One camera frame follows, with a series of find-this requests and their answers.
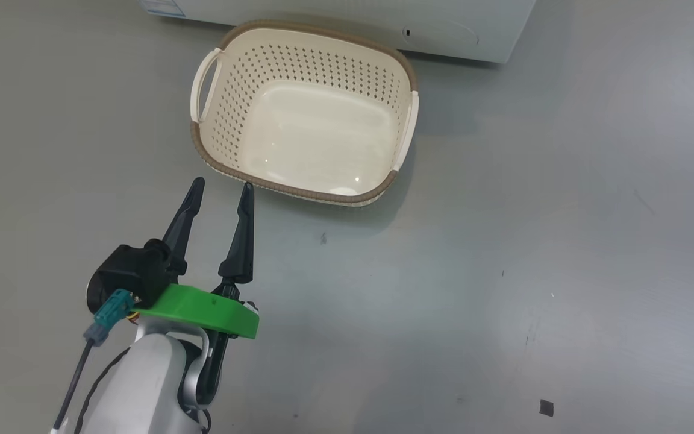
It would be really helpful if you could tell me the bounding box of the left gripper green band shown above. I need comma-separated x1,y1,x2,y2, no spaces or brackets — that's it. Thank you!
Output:
132,177,260,339

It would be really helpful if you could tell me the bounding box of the cream perforated laundry basket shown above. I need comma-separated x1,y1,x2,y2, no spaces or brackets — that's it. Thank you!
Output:
189,20,420,207

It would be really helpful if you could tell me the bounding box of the white washing machine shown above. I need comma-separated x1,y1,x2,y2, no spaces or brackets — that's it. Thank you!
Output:
138,0,537,64

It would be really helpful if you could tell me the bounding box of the blue energy label sticker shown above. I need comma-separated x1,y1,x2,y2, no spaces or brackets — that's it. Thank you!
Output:
142,0,186,17

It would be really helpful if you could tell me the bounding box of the left arm cable teal connector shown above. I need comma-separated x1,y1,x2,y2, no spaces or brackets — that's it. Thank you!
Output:
51,289,135,434

